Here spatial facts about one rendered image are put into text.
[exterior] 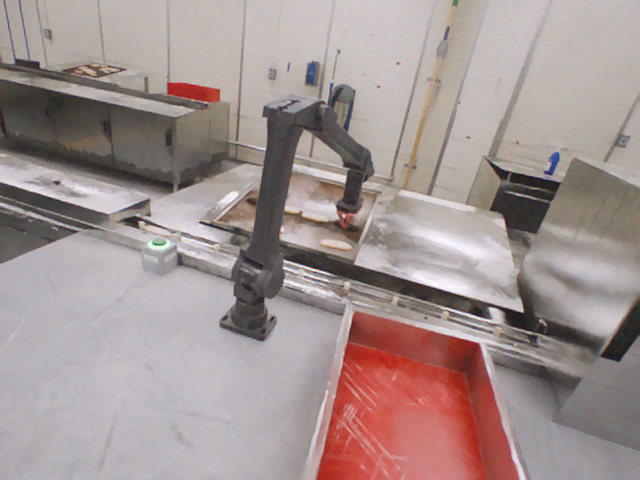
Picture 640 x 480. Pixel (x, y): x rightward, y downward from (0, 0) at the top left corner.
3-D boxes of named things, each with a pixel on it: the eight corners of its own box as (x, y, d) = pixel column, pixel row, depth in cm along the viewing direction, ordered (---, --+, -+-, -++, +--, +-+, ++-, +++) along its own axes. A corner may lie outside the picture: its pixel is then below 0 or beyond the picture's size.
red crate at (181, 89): (166, 94, 405) (165, 82, 399) (183, 93, 437) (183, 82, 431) (206, 101, 399) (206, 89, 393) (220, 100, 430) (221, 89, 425)
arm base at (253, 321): (217, 326, 84) (263, 342, 82) (218, 298, 81) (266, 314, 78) (235, 306, 92) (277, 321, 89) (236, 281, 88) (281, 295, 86)
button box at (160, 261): (140, 279, 101) (137, 245, 96) (158, 267, 108) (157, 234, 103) (164, 287, 100) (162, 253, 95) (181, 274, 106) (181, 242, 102)
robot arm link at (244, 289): (232, 300, 83) (250, 310, 81) (235, 263, 79) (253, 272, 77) (257, 284, 91) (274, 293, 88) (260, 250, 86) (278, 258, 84)
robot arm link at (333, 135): (276, 115, 76) (319, 125, 72) (284, 89, 75) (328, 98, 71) (342, 164, 115) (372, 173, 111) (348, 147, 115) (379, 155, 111)
